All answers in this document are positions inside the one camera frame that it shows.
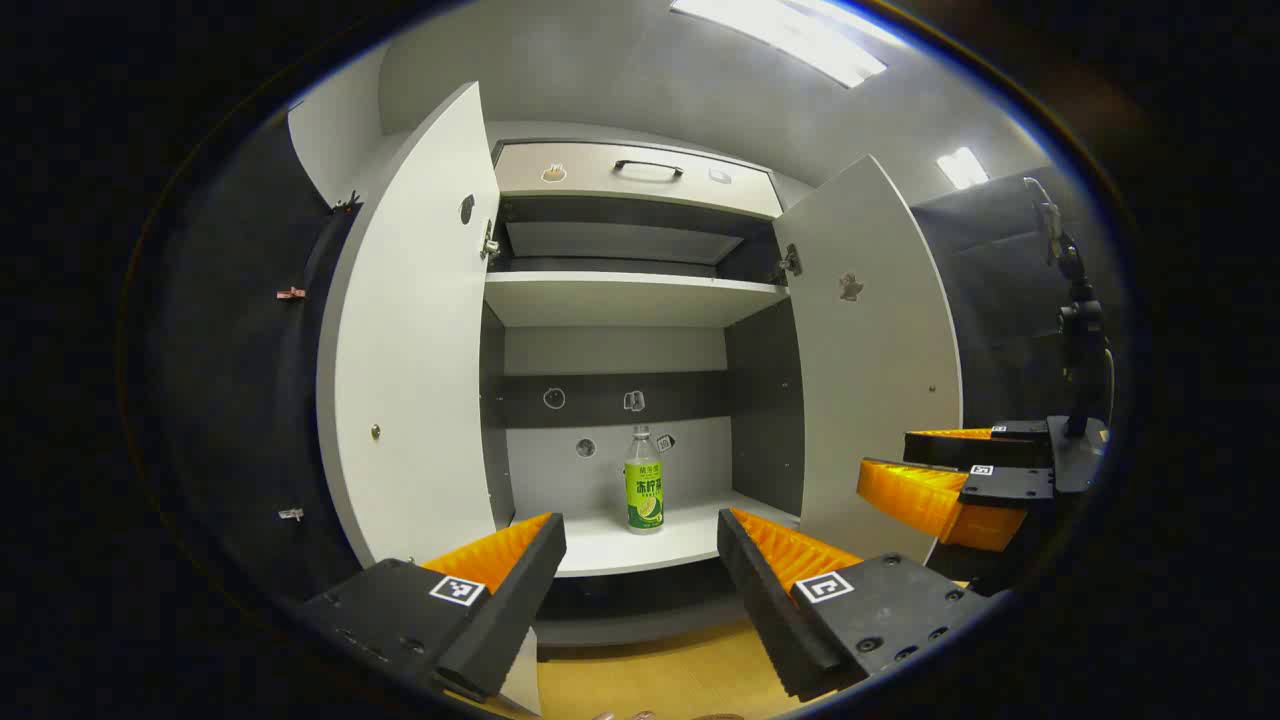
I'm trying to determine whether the small ceiling light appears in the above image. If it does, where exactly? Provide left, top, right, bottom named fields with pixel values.
left=936, top=147, right=991, bottom=191

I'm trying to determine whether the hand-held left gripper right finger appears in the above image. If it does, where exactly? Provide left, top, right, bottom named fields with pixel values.
left=716, top=507, right=1001, bottom=703

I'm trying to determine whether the white cabinet shelf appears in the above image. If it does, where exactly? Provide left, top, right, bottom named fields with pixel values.
left=484, top=272, right=791, bottom=328

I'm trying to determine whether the grey cabinet drawer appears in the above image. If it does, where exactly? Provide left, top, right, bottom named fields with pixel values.
left=493, top=141, right=784, bottom=219

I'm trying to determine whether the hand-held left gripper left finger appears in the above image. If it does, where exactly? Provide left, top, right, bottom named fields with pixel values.
left=300, top=512, right=568, bottom=704

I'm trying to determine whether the green label clear bottle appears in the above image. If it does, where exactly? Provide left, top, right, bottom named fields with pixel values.
left=624, top=425, right=666, bottom=536

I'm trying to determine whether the white grey cabinet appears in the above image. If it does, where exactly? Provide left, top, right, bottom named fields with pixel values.
left=480, top=120, right=816, bottom=646

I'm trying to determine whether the long ceiling light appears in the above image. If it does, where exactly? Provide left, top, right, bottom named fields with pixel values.
left=670, top=0, right=889, bottom=89

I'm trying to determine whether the white cabinet door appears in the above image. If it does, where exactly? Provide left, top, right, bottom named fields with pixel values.
left=317, top=82, right=543, bottom=717
left=772, top=154, right=963, bottom=566

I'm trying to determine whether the black backdrop cloth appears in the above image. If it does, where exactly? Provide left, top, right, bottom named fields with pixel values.
left=910, top=165, right=1111, bottom=431
left=150, top=105, right=366, bottom=601

